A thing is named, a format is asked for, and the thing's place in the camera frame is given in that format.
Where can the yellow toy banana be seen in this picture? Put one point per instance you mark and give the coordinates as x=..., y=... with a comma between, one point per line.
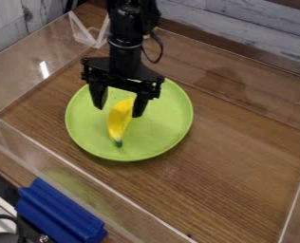
x=119, y=118

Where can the green round plate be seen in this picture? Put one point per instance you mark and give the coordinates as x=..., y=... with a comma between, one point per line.
x=150, y=135

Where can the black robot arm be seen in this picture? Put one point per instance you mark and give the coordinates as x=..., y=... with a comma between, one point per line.
x=132, y=20

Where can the blue plastic block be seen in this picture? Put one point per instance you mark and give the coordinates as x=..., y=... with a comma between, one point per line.
x=56, y=215

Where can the clear acrylic enclosure wall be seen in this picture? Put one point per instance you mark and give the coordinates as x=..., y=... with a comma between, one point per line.
x=221, y=188

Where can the clear acrylic corner bracket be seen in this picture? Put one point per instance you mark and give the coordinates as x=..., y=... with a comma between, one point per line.
x=94, y=37

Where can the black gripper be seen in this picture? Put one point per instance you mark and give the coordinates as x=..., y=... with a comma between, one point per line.
x=120, y=71

